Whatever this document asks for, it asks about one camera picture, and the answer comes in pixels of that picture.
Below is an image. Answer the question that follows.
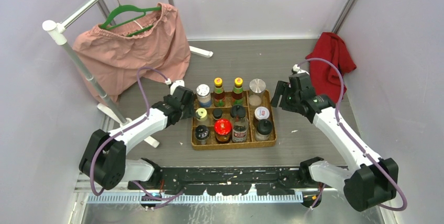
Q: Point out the silver lid tall glass jar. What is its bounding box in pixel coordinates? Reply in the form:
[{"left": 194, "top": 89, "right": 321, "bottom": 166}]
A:
[{"left": 248, "top": 79, "right": 266, "bottom": 108}]

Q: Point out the red lid sauce jar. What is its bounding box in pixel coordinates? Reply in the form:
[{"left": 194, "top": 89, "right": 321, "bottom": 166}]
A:
[{"left": 214, "top": 118, "right": 232, "bottom": 144}]

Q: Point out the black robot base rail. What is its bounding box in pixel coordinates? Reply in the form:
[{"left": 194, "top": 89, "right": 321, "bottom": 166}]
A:
[{"left": 128, "top": 166, "right": 326, "bottom": 207}]

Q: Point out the pale yellow lid jar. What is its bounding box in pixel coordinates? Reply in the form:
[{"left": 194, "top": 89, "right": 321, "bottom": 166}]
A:
[{"left": 195, "top": 108, "right": 210, "bottom": 126}]

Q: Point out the black lid spice grinder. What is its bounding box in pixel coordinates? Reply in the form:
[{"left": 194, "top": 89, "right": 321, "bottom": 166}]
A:
[{"left": 230, "top": 105, "right": 244, "bottom": 118}]

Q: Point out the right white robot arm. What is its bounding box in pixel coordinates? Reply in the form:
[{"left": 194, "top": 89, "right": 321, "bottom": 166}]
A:
[{"left": 271, "top": 64, "right": 406, "bottom": 211}]

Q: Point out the white garment rack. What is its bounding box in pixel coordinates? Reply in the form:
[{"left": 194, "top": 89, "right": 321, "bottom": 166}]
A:
[{"left": 42, "top": 0, "right": 214, "bottom": 149}]

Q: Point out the yellow cap sauce bottle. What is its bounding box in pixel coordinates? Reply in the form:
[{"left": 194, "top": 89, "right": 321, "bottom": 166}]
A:
[
  {"left": 231, "top": 77, "right": 244, "bottom": 105},
  {"left": 213, "top": 77, "right": 226, "bottom": 107}
]

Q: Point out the red cloth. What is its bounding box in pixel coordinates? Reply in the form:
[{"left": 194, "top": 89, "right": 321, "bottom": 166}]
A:
[{"left": 306, "top": 32, "right": 357, "bottom": 102}]

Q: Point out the white lid sauce jar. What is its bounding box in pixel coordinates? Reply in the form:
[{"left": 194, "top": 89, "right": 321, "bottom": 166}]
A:
[{"left": 254, "top": 106, "right": 270, "bottom": 121}]

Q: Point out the green clothes hanger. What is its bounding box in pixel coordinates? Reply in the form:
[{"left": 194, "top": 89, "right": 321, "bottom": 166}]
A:
[{"left": 98, "top": 0, "right": 162, "bottom": 31}]

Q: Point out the dark lid small jar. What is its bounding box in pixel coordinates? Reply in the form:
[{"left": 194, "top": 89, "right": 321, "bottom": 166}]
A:
[{"left": 194, "top": 125, "right": 209, "bottom": 145}]

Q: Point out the pink skirt garment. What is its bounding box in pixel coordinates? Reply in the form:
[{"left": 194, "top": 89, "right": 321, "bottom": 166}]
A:
[{"left": 72, "top": 3, "right": 191, "bottom": 102}]

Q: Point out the silver lid pepper jar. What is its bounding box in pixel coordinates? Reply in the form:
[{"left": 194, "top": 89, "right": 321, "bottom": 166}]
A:
[{"left": 196, "top": 84, "right": 212, "bottom": 108}]

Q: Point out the clear vinegar bottle red label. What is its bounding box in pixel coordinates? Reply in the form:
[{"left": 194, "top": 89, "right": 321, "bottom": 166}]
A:
[{"left": 231, "top": 108, "right": 249, "bottom": 143}]

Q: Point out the small black cap bottle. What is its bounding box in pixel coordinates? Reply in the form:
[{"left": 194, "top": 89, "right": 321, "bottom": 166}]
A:
[{"left": 212, "top": 108, "right": 223, "bottom": 121}]

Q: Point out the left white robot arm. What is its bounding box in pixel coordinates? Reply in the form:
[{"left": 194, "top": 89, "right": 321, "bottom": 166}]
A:
[{"left": 79, "top": 80, "right": 195, "bottom": 191}]

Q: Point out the woven divided tray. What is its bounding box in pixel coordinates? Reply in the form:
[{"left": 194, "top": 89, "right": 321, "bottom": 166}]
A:
[{"left": 191, "top": 89, "right": 277, "bottom": 151}]

